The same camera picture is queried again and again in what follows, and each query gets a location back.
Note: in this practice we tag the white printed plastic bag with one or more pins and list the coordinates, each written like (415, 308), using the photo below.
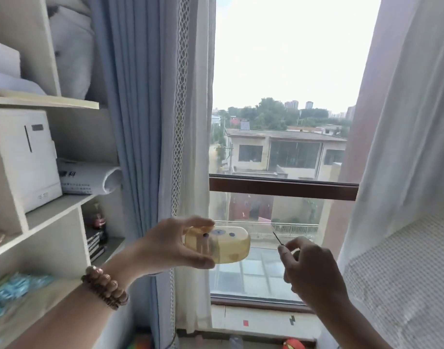
(71, 50)

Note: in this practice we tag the white lace-trimmed curtain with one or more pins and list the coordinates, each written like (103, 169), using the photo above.
(196, 105)

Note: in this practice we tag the white bag blue print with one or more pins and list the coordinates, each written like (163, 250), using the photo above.
(84, 176)

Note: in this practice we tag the large white paper sheet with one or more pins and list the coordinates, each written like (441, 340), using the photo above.
(4, 58)

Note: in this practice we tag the white shelving unit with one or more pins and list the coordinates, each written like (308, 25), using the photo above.
(55, 247)

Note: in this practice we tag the white sheer curtain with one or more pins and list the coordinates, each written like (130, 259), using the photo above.
(425, 105)

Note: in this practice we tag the stack of thin books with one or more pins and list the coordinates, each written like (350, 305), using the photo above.
(95, 245)

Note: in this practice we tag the person's right hand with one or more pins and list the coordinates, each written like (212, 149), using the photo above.
(316, 276)

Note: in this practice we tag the person's left hand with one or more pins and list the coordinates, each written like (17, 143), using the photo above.
(160, 247)

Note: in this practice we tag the white mesh fabric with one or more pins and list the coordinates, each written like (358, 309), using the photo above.
(407, 287)

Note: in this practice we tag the creased white paper sheet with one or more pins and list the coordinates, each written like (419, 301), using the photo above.
(11, 83)

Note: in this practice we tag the person's right forearm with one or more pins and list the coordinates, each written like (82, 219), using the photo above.
(345, 330)

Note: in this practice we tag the brown-framed window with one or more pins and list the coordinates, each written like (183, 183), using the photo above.
(283, 188)

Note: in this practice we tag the white mini fridge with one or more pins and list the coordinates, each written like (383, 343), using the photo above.
(26, 170)

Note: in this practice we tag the pile of blue plastic pieces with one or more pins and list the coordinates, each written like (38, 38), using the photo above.
(11, 290)

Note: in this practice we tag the blue curtain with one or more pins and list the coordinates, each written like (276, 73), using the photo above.
(135, 105)

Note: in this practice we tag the dark glass bottle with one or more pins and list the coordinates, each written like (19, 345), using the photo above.
(99, 223)

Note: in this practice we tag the mauve curtain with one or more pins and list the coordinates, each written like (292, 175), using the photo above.
(374, 105)

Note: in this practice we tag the yellow bear storage box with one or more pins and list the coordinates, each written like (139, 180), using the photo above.
(236, 250)

